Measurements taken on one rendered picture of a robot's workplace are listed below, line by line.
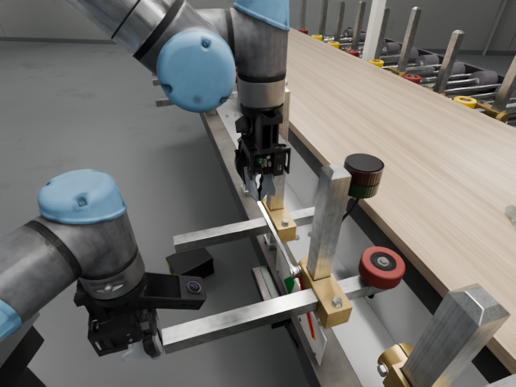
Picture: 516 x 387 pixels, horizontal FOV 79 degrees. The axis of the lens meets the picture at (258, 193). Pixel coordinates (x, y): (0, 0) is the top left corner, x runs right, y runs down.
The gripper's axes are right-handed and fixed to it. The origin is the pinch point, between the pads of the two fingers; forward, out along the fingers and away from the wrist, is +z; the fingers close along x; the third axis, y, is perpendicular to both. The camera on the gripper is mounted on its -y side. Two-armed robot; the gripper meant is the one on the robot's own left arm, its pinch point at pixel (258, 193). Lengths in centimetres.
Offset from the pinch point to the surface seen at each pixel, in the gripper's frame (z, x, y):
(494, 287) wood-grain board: 7.6, 34.7, 29.1
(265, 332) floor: 97, 10, -22
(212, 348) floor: 97, -14, -22
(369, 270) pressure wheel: 7.0, 15.4, 19.7
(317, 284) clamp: 10.6, 6.4, 17.3
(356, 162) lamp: -13.7, 11.5, 14.4
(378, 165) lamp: -13.7, 14.1, 16.1
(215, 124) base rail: 27, 7, -96
